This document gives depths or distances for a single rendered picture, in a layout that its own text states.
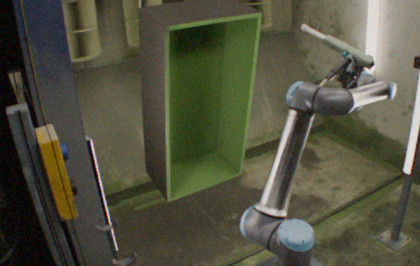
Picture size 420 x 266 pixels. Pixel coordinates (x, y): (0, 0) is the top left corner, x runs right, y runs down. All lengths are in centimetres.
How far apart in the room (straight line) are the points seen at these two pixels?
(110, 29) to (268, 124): 179
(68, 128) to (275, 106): 280
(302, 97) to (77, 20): 198
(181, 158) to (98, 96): 100
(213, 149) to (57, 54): 181
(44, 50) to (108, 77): 206
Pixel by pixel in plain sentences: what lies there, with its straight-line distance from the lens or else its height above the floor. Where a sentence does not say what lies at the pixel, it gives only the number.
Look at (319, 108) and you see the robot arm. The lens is 161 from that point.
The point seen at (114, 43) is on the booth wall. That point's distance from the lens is 355.
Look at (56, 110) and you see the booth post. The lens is 159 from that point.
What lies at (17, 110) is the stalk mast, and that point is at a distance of 106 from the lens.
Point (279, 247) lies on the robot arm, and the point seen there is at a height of 85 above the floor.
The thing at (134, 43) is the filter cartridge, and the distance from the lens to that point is 329.
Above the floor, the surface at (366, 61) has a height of 149.
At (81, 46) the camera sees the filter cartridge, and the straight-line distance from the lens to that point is 313.
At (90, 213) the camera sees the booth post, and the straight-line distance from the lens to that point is 182.
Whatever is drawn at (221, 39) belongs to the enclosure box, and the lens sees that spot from 260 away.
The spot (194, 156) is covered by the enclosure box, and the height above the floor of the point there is 53.
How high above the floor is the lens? 196
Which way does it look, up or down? 26 degrees down
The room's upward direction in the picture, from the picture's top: 4 degrees counter-clockwise
